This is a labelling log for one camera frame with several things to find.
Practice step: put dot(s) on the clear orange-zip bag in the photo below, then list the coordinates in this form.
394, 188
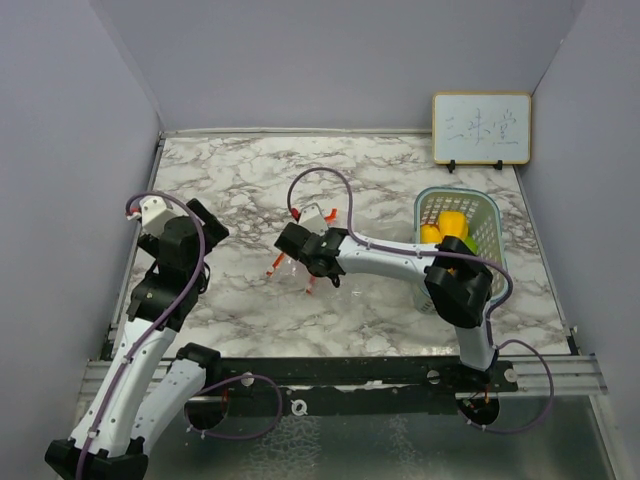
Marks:
290, 273

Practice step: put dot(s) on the pale green plastic basket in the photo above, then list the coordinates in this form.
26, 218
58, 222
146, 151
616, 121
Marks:
483, 219

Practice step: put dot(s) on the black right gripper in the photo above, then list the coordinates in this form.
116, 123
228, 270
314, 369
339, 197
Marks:
322, 232

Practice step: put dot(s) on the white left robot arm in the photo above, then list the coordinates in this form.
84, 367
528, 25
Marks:
115, 437

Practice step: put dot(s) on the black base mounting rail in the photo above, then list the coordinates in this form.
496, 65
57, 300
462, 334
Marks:
246, 398

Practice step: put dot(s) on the green toy apple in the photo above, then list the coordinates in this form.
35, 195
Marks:
471, 245

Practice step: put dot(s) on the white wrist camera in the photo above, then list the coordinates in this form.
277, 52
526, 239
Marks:
153, 214
312, 219

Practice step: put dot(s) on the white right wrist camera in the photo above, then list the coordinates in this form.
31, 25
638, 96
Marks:
312, 219

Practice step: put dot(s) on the orange-yellow toy bell pepper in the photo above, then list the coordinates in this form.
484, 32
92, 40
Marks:
430, 234

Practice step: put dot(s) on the yellow toy bell pepper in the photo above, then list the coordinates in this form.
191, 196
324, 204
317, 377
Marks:
453, 223

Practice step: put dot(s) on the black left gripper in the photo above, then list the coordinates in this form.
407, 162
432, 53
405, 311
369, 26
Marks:
213, 231

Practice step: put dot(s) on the small framed whiteboard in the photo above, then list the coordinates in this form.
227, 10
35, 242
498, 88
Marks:
481, 128

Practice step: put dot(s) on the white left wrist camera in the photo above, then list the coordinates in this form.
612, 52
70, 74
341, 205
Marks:
153, 214

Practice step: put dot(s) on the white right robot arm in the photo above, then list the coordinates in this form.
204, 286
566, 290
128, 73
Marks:
458, 283

